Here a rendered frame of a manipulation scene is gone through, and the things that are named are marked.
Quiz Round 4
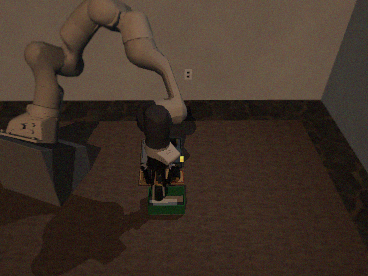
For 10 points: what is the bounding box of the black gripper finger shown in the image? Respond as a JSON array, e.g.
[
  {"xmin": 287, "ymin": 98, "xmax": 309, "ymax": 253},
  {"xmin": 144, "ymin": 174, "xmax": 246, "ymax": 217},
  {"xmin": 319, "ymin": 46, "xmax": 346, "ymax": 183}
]
[
  {"xmin": 160, "ymin": 162, "xmax": 175, "ymax": 196},
  {"xmin": 140, "ymin": 163, "xmax": 156, "ymax": 196}
]

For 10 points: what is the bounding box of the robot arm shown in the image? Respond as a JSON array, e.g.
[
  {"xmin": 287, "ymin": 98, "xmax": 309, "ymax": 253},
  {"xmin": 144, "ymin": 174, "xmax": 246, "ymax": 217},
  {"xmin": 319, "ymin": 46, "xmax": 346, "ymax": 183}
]
[{"xmin": 0, "ymin": 0, "xmax": 187, "ymax": 165}]

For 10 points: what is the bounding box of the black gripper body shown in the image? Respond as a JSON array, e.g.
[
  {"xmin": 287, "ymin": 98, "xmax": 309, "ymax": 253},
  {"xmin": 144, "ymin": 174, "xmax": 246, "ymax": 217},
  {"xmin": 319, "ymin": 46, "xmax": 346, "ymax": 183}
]
[{"xmin": 146, "ymin": 155, "xmax": 169, "ymax": 171}]

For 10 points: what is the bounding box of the green open box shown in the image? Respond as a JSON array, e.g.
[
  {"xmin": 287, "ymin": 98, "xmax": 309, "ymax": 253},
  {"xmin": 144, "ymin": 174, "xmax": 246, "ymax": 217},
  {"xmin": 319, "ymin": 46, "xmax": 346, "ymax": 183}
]
[{"xmin": 148, "ymin": 186, "xmax": 185, "ymax": 215}]

